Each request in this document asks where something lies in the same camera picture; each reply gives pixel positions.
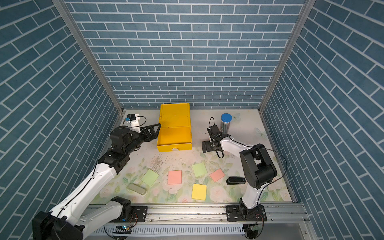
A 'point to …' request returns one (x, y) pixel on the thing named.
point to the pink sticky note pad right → (217, 174)
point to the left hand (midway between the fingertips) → (159, 126)
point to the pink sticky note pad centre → (174, 177)
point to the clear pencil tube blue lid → (226, 118)
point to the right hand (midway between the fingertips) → (211, 147)
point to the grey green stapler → (137, 188)
